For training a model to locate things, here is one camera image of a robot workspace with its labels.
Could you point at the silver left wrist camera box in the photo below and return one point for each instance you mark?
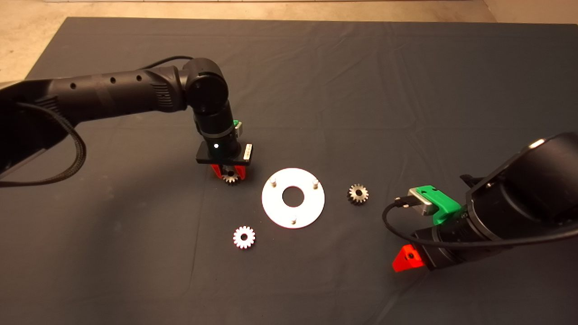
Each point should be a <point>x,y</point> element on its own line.
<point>239,130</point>

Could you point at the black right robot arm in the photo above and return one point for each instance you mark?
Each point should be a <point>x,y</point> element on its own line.
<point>533,189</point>

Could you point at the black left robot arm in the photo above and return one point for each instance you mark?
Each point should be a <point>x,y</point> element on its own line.
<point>113,92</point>

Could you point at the white round peg plate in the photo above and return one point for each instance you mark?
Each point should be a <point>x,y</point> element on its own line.
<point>275,203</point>

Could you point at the small steel planetary gear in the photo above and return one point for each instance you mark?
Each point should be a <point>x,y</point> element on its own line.
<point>354,192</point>
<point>230,179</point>
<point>239,241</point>

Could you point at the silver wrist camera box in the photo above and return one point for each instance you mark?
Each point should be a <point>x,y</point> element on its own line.
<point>239,130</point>
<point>420,203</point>

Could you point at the dark grey table cloth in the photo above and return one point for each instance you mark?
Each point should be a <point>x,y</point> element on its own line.
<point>361,90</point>

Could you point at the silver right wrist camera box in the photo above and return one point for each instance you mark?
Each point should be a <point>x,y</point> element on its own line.
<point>420,203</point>

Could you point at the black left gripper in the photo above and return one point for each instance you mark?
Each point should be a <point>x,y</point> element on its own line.
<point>226,153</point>

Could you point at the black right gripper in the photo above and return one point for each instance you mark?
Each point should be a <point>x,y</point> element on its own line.
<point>447,246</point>

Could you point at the green right camera mount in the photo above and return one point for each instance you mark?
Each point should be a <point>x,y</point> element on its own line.
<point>442,203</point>

